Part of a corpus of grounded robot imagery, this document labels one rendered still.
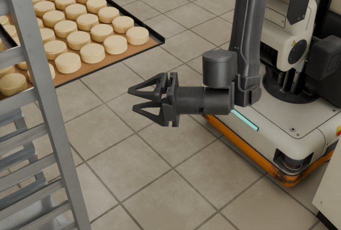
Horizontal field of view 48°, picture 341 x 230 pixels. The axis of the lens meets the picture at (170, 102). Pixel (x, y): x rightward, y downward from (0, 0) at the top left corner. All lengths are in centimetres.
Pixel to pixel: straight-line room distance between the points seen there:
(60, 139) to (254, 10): 46
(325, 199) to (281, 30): 67
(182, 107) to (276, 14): 80
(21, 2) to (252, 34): 43
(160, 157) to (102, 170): 28
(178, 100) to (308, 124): 104
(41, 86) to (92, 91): 157
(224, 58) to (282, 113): 104
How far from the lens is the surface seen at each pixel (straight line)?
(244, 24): 78
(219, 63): 71
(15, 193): 154
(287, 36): 145
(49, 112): 74
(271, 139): 164
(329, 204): 162
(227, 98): 74
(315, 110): 179
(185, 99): 74
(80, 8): 98
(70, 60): 79
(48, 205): 158
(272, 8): 147
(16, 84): 76
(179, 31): 276
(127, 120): 204
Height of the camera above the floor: 141
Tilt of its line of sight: 41 degrees down
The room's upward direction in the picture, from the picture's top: straight up
